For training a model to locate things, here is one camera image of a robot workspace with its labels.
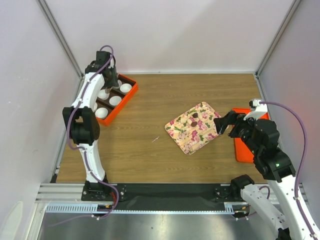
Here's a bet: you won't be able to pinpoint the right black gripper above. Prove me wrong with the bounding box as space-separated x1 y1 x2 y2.
212 109 260 155

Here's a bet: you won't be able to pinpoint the metal tongs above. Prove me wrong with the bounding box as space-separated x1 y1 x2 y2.
105 87 112 94

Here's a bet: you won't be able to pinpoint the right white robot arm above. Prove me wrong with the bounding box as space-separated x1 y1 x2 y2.
214 111 320 240

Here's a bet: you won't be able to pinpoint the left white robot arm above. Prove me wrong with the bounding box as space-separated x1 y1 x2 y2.
62 49 119 201

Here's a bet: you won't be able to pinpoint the orange chocolate box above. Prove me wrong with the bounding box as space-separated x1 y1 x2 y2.
96 74 138 126

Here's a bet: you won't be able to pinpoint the floral serving tray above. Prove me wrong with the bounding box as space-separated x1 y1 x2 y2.
164 102 221 155

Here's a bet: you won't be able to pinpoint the orange box lid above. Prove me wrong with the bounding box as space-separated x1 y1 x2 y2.
231 107 270 165

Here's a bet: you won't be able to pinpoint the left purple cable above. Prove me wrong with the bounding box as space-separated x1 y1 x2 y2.
66 44 121 221

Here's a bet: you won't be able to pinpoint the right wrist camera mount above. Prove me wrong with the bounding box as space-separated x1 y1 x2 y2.
243 98 268 121

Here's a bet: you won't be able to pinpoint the white cable duct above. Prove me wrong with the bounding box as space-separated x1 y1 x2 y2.
46 202 250 215

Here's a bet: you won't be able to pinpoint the aluminium frame post left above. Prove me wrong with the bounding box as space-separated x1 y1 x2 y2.
36 0 83 78

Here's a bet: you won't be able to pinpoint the aluminium frame post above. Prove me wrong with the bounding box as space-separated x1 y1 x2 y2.
36 0 83 78
254 0 303 76

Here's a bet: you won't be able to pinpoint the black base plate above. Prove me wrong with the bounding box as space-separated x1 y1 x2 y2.
81 183 241 211

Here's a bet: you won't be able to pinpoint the aluminium frame post right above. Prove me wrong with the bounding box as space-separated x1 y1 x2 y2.
254 0 303 76

